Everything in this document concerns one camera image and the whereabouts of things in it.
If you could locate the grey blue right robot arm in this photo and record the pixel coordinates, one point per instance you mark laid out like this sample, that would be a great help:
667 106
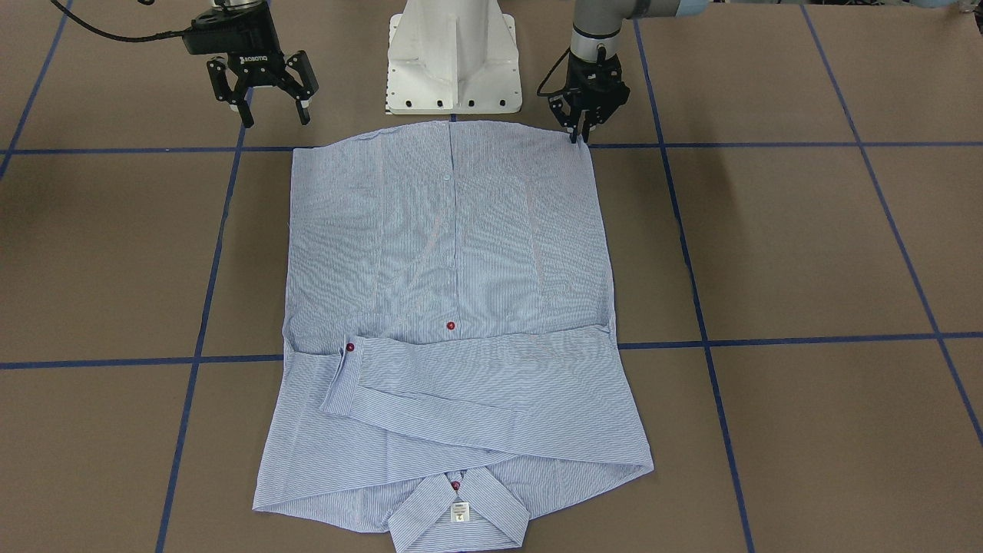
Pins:
238 6

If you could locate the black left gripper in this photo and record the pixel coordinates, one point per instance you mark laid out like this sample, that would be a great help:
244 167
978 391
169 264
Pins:
595 81

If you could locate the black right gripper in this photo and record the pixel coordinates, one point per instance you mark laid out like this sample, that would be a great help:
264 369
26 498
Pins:
256 62

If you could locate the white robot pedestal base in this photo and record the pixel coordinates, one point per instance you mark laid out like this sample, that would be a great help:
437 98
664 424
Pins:
453 57

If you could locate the blue striped button shirt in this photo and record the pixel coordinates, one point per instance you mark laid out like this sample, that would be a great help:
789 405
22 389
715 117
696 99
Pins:
451 367

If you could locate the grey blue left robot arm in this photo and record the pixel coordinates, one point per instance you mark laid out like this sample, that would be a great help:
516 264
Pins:
596 33

